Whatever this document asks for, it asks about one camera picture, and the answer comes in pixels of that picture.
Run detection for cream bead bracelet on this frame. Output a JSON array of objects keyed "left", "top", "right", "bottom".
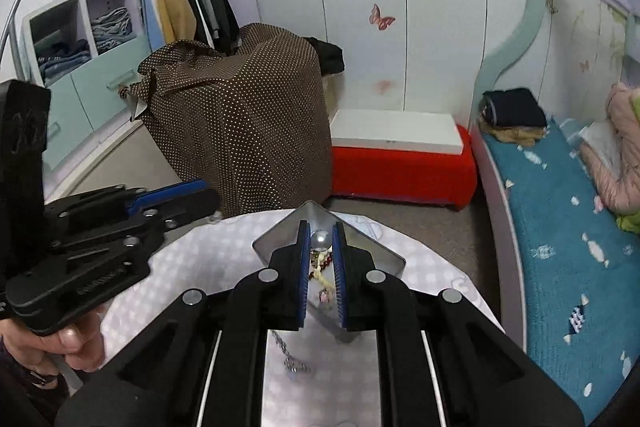
[{"left": 309, "top": 250, "right": 335, "bottom": 303}]

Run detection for person's left hand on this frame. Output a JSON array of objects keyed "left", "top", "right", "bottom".
[{"left": 1, "top": 307, "right": 105, "bottom": 376}]

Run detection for silver metal tin box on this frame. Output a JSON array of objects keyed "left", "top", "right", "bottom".
[{"left": 253, "top": 202, "right": 406, "bottom": 343}]

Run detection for brown dotted cloth cover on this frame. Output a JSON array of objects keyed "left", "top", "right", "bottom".
[{"left": 118, "top": 23, "right": 332, "bottom": 217}]

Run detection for red upholstered bench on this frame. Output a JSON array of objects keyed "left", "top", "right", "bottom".
[{"left": 332, "top": 127, "right": 478, "bottom": 210}]

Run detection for lilac shelf unit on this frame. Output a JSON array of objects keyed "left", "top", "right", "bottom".
[{"left": 9, "top": 0, "right": 154, "bottom": 174}]

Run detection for folded jeans stack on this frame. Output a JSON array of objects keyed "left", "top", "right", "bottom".
[{"left": 37, "top": 39, "right": 91, "bottom": 82}]

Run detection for white foam board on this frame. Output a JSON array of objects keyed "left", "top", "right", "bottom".
[{"left": 330, "top": 108, "right": 464, "bottom": 156}]

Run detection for hanging clothes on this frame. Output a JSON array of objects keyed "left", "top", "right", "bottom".
[{"left": 139, "top": 0, "right": 241, "bottom": 55}]

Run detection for teal bed mattress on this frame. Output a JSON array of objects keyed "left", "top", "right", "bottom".
[{"left": 483, "top": 122, "right": 639, "bottom": 424}]

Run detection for black garment behind cover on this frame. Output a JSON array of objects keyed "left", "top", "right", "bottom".
[{"left": 305, "top": 37, "right": 345, "bottom": 76}]

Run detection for folded tan clothes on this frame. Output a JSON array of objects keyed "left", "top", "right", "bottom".
[{"left": 477, "top": 117, "right": 548, "bottom": 147}]

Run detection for folded dark clothes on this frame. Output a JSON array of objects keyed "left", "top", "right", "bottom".
[{"left": 480, "top": 88, "right": 547, "bottom": 128}]

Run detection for green blanket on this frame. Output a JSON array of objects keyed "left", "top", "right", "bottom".
[{"left": 615, "top": 88, "right": 639, "bottom": 216}]

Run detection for pink butterfly sticker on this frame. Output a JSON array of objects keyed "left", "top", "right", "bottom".
[{"left": 369, "top": 3, "right": 396, "bottom": 31}]

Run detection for white pillow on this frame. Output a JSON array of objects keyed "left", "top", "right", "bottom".
[{"left": 579, "top": 120, "right": 620, "bottom": 176}]

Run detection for silver chain necklace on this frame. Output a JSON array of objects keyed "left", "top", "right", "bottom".
[{"left": 271, "top": 330, "right": 312, "bottom": 375}]

